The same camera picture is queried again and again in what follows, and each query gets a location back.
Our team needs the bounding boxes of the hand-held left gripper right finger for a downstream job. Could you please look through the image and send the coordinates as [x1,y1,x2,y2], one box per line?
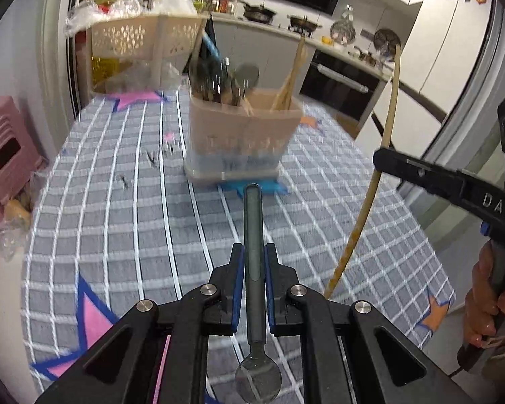
[265,243,472,404]

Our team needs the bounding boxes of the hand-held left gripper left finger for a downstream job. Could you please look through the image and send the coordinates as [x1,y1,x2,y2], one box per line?
[36,243,245,404]

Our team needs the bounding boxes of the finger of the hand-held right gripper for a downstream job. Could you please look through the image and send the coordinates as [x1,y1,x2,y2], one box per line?
[372,147,464,197]

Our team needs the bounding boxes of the beige plastic utensil holder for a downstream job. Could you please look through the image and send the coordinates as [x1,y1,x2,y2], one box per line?
[184,88,304,189]

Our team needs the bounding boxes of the person's right hand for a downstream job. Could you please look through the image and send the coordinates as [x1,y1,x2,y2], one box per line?
[465,244,505,346]

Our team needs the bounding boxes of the black built-in oven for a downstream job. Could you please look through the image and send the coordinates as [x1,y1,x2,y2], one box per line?
[299,48,383,124]

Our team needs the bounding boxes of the white refrigerator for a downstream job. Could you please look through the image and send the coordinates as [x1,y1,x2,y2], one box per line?
[418,0,503,119]

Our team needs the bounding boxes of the small metal pot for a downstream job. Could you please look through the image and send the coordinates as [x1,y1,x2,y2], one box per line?
[349,48,379,67]

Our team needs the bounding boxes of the round metal steamer rack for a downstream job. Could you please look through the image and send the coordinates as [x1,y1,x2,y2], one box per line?
[373,29,402,57]
[330,5,358,46]

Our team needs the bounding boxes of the grey checked tablecloth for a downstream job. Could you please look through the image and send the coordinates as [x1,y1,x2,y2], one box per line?
[21,90,456,404]

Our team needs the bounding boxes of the black wok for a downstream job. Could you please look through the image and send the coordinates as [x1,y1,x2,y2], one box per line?
[242,2,277,22]
[287,14,324,34]

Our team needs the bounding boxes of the crumpled clear plastic bag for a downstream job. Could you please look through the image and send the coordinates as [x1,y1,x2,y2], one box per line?
[0,198,36,262]

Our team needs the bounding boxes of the black hanging cloth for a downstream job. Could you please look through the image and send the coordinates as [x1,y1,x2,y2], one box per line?
[203,14,220,53]

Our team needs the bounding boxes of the yellow oil bottle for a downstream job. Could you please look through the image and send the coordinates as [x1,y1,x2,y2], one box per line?
[92,55,121,87]

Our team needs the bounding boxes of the beige perforated plastic basket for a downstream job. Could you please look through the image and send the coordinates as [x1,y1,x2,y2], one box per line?
[90,14,208,94]

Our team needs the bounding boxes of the pink plastic stool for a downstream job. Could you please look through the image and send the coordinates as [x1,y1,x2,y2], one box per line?
[0,96,48,224]

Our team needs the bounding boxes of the clear plastic bags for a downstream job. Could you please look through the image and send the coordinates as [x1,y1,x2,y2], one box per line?
[65,0,198,34]

